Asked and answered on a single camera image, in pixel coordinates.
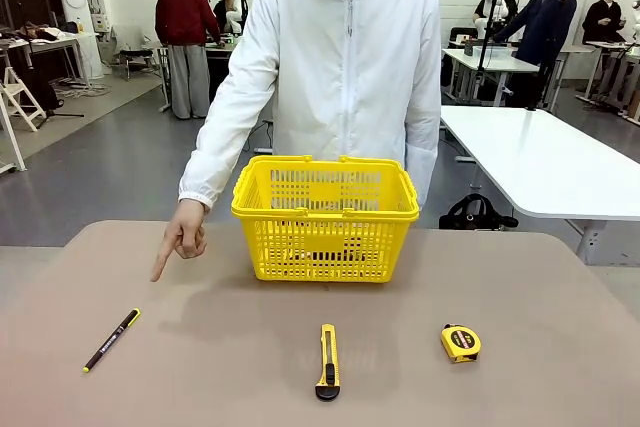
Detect person's right hand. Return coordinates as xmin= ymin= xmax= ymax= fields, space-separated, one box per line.
xmin=150 ymin=198 xmax=208 ymax=283

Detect person's left forearm white sleeve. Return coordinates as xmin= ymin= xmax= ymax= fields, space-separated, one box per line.
xmin=403 ymin=141 xmax=441 ymax=211

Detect person's right forearm white sleeve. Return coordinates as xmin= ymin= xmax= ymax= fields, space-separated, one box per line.
xmin=178 ymin=111 xmax=251 ymax=211

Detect yellow plastic shopping basket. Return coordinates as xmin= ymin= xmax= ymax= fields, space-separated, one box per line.
xmin=230 ymin=154 xmax=420 ymax=284

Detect person in red jacket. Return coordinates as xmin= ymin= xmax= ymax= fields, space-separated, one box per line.
xmin=154 ymin=0 xmax=224 ymax=121

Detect person in white coat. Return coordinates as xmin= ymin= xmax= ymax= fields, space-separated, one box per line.
xmin=178 ymin=0 xmax=443 ymax=211

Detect person in navy jacket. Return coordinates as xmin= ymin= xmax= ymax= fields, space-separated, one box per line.
xmin=492 ymin=0 xmax=579 ymax=111

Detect seated person in black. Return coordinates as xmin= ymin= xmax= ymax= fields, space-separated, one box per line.
xmin=581 ymin=0 xmax=627 ymax=46

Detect black pen yellow ends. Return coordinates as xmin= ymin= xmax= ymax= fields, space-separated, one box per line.
xmin=82 ymin=307 xmax=142 ymax=374

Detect yellow black utility knife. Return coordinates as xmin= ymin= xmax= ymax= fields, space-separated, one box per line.
xmin=314 ymin=323 xmax=342 ymax=402

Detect white step ladder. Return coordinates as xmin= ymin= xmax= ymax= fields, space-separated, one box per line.
xmin=0 ymin=66 xmax=47 ymax=133

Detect cluttered grey side table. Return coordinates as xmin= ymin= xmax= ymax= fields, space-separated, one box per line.
xmin=0 ymin=21 xmax=99 ymax=91

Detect white humanoid background robot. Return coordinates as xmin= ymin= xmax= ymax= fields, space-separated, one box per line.
xmin=202 ymin=0 xmax=249 ymax=38
xmin=473 ymin=0 xmax=524 ymax=31

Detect white tower air conditioner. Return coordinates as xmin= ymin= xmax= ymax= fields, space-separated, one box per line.
xmin=52 ymin=0 xmax=104 ymax=79

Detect black bag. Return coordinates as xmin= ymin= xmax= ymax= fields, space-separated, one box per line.
xmin=438 ymin=192 xmax=520 ymax=231

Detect yellow tape measure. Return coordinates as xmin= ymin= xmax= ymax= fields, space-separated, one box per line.
xmin=440 ymin=323 xmax=483 ymax=364

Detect white background work table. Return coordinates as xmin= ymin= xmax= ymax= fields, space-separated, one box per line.
xmin=442 ymin=46 xmax=541 ymax=108

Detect black tripod stand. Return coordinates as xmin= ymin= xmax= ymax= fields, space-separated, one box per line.
xmin=474 ymin=0 xmax=506 ymax=103

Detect large white table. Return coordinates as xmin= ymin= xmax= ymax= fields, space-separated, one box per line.
xmin=439 ymin=104 xmax=640 ymax=268

